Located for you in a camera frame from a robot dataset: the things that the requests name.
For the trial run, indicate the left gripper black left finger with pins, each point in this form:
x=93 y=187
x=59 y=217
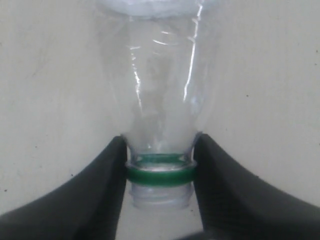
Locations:
x=87 y=207

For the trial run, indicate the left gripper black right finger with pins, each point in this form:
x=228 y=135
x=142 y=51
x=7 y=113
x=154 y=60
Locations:
x=235 y=204

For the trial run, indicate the clear plastic bottle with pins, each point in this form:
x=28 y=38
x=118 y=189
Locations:
x=158 y=56

